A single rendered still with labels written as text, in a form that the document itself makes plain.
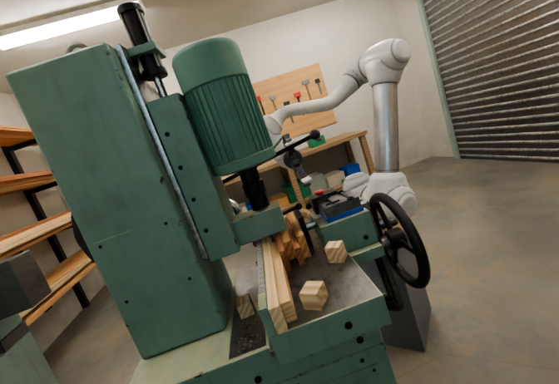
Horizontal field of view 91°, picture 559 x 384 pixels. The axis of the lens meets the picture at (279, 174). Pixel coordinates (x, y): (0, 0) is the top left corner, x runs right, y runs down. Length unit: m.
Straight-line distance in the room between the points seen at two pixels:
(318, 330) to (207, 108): 0.51
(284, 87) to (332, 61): 0.82
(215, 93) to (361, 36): 4.16
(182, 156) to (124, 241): 0.23
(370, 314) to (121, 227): 0.55
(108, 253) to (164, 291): 0.15
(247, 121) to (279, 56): 3.60
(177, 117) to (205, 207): 0.23
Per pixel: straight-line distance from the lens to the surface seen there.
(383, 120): 1.25
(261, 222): 0.75
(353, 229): 0.74
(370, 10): 4.94
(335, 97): 1.33
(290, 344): 0.55
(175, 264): 0.73
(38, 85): 0.79
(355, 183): 1.37
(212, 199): 0.70
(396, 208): 0.79
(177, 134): 0.70
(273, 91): 4.10
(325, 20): 4.61
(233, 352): 0.73
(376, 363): 0.77
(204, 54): 0.70
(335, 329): 0.55
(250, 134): 0.68
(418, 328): 1.63
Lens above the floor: 1.23
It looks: 9 degrees down
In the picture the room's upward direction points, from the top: 19 degrees counter-clockwise
